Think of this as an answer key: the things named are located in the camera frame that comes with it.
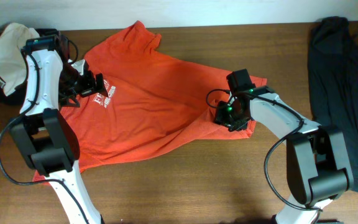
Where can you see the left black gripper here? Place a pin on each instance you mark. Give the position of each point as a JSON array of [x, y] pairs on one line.
[[89, 88]]

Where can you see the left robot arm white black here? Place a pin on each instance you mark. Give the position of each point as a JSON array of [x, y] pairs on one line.
[[42, 135]]

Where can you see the white crumpled garment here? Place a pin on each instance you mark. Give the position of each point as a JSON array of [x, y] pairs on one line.
[[13, 70]]

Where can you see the black garment on right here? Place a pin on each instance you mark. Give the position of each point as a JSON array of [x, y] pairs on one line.
[[333, 81]]

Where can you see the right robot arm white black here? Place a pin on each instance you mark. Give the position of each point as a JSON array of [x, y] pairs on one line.
[[318, 165]]

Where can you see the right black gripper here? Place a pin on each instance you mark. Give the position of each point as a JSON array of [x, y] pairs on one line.
[[220, 117]]

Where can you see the orange t-shirt with white logo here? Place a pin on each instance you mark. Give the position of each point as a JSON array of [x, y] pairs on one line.
[[155, 103]]

